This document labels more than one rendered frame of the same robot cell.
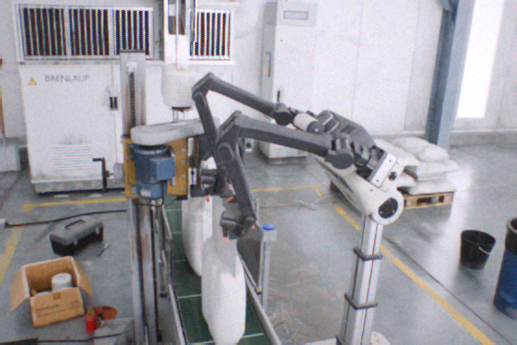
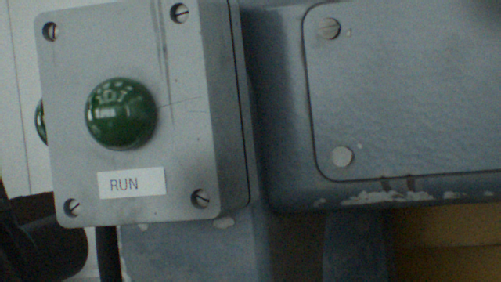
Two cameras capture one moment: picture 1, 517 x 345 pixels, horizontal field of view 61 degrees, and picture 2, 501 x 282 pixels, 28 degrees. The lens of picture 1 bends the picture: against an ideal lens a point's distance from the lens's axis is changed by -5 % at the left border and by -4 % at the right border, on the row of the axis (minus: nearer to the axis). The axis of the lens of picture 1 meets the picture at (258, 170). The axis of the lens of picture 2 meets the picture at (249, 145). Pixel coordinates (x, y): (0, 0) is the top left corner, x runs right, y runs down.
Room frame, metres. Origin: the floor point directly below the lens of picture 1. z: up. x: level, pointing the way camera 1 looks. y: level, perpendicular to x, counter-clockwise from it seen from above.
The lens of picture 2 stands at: (2.64, -0.24, 1.29)
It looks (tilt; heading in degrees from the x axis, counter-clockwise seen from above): 3 degrees down; 128
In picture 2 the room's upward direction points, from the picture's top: 6 degrees counter-clockwise
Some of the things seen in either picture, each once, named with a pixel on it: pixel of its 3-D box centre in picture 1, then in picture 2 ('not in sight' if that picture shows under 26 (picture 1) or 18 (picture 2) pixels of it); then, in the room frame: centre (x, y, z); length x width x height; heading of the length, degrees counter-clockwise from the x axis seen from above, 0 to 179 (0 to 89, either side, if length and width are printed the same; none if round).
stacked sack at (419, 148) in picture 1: (419, 148); not in sight; (5.12, -1.87, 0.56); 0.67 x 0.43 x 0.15; 18
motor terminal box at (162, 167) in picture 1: (162, 170); not in sight; (1.97, 0.44, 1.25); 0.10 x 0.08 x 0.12; 133
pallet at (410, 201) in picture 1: (390, 189); not in sight; (5.00, -1.57, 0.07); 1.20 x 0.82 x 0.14; 110
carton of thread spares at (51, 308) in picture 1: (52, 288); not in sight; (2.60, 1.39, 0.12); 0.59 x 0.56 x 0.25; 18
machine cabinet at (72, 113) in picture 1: (130, 91); not in sight; (5.28, 1.55, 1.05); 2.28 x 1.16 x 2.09; 108
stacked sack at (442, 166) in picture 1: (426, 164); not in sight; (4.91, -1.92, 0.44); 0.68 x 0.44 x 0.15; 108
